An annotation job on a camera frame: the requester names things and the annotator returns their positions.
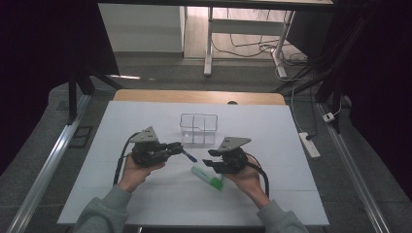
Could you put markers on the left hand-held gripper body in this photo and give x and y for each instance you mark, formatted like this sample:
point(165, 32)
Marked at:
point(147, 153)

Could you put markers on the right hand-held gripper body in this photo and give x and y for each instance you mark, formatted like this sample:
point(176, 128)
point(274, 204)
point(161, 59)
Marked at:
point(233, 160)

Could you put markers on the green highlighter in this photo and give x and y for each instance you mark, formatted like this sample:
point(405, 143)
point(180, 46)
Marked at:
point(205, 176)

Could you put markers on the blue pen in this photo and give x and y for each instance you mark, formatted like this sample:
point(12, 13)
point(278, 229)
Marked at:
point(190, 156)

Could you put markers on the clear pen holder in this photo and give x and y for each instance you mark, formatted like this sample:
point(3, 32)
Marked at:
point(199, 137)

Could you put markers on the person's left hand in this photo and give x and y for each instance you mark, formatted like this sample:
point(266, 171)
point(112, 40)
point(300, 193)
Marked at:
point(134, 176)

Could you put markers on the person's right hand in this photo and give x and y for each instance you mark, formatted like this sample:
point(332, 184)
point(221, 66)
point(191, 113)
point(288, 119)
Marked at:
point(251, 183)

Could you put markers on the dark floor plate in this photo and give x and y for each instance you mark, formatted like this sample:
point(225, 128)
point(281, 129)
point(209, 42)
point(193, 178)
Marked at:
point(81, 136)

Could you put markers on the white power strip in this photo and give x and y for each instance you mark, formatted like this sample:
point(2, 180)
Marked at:
point(309, 145)

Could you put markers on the black metal stand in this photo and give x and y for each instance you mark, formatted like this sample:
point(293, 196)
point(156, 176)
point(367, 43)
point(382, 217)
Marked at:
point(73, 97)
point(327, 81)

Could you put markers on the small white adapter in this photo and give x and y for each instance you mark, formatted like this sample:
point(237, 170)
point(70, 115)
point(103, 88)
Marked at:
point(328, 117)

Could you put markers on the aluminium rail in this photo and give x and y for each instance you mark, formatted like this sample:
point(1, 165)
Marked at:
point(48, 171)
point(353, 168)

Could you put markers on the white desk frame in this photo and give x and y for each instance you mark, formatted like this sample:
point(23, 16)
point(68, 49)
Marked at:
point(246, 26)

